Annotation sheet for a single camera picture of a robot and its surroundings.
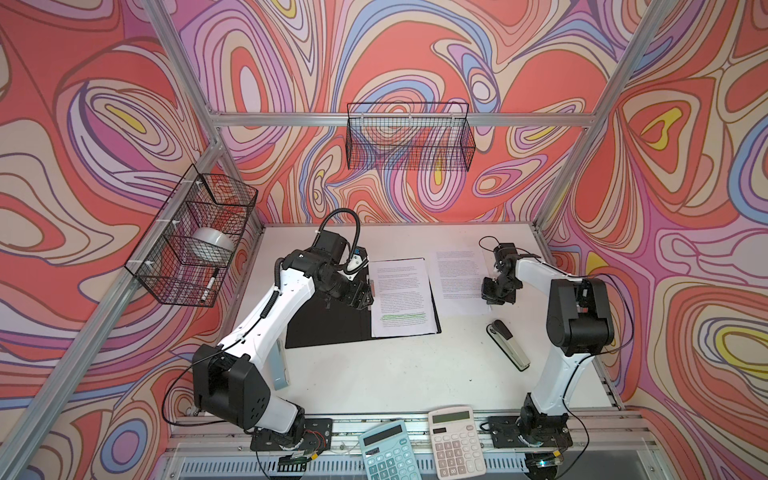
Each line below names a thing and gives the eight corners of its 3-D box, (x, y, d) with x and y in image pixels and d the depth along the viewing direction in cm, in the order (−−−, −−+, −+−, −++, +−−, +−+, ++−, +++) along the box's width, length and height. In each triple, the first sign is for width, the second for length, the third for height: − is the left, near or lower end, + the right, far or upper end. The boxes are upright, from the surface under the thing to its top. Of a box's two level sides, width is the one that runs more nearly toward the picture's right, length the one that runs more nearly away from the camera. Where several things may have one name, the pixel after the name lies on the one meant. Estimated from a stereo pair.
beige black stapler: (521, 373, 85) (527, 368, 81) (485, 331, 93) (489, 324, 89) (530, 366, 86) (537, 360, 83) (494, 325, 95) (498, 318, 91)
